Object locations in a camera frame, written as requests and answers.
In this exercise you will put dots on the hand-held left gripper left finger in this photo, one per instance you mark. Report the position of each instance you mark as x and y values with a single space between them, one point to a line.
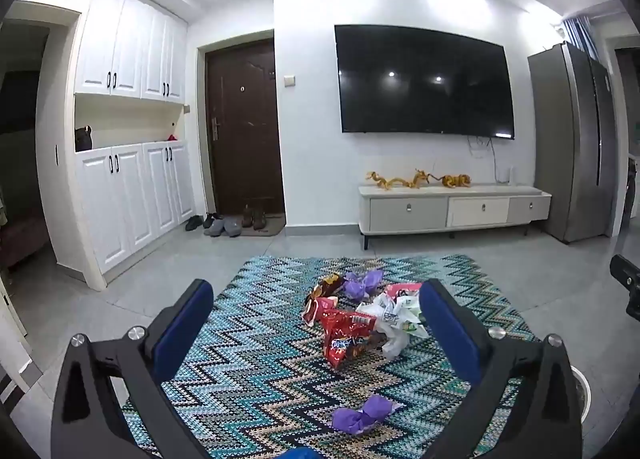
182 329

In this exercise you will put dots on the dark red bench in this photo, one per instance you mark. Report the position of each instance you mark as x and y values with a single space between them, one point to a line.
22 239

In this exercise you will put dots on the pink red packet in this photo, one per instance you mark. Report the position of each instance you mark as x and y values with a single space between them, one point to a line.
400 289

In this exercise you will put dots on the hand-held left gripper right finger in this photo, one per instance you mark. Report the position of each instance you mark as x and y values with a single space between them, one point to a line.
442 324

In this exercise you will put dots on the small golden ornament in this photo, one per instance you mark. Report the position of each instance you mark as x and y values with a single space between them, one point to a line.
456 181

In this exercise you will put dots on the shoes by door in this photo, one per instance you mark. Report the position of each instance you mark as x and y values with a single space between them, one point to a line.
275 225

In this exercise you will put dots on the black bag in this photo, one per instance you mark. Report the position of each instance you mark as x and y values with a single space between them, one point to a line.
83 139

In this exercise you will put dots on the purple wrapper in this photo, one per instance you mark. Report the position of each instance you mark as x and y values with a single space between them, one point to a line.
357 284
365 414

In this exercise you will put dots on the grey slipper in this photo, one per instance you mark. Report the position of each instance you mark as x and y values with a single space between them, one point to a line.
232 228
215 229

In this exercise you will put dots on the white round container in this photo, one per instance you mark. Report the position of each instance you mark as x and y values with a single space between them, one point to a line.
581 394

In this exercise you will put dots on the white plastic bag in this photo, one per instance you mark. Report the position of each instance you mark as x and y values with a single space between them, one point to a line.
382 314

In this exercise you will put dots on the blue grey curtain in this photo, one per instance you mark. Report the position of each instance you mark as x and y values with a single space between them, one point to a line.
580 39

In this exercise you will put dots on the black shoe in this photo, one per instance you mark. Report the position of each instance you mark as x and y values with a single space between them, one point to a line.
193 224
210 218

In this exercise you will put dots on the silver refrigerator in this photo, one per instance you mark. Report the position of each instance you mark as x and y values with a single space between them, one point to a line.
570 144

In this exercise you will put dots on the brown snack wrapper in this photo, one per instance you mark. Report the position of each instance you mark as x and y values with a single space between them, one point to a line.
331 284

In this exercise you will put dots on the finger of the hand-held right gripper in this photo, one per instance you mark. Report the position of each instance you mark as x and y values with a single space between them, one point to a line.
625 271

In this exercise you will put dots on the small red white snack packet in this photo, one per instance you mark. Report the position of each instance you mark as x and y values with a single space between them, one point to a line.
320 306

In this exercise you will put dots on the white wall cabinet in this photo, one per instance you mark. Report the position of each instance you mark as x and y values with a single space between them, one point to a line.
125 199

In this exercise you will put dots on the zigzag patterned rug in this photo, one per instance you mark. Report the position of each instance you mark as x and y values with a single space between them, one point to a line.
260 364

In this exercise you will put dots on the large golden dragon ornament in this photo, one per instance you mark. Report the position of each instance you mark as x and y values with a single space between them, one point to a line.
400 181

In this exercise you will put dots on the white grey television stand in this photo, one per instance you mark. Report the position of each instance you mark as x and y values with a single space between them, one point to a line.
405 214

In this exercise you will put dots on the white wall light switch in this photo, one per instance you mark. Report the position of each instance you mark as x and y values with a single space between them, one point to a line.
289 81

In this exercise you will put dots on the white router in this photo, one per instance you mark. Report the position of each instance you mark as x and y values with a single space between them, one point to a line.
510 176

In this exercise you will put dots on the wall-mounted black television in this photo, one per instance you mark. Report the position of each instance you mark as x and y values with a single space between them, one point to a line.
425 84

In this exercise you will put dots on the dark brown entrance door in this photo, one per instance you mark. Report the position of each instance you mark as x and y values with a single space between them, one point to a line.
245 129

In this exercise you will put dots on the red snack bag blue label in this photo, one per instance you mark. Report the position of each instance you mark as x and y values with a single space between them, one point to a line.
350 351

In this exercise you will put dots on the white green snack packet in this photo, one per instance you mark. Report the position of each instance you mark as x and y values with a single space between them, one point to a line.
412 319

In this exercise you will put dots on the brown shoe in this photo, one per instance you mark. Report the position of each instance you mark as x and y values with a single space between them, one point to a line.
247 216
259 220

